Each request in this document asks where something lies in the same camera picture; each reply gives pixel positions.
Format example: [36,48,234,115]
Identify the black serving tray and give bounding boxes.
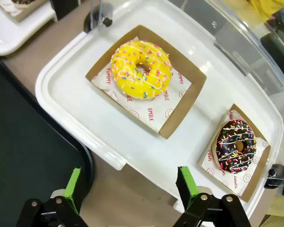
[0,51,95,227]

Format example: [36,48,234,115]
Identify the white display case base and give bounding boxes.
[35,0,284,222]
[0,0,57,56]

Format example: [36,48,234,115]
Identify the chocolate donut colourful sprinkles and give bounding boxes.
[212,119,257,175]

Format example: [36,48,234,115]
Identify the yellow sprinkled donut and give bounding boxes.
[110,40,173,100]

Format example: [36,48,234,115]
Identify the clear display case lid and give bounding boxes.
[89,0,284,190]

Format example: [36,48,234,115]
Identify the chocolate donut brown crumbs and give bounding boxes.
[10,0,36,5]

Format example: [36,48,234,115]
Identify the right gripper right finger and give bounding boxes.
[172,166,250,227]

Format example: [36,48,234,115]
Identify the person's yellow hoodie torso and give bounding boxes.
[247,0,284,22]

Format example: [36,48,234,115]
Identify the kraft paper donut box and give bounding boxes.
[85,25,208,140]
[198,103,272,203]
[0,0,48,24]

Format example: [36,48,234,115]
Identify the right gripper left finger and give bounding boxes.
[16,167,88,227]

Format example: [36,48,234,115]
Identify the printed white paper liner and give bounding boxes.
[200,110,269,198]
[91,36,192,133]

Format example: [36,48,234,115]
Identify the black office chair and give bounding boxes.
[260,33,284,84]

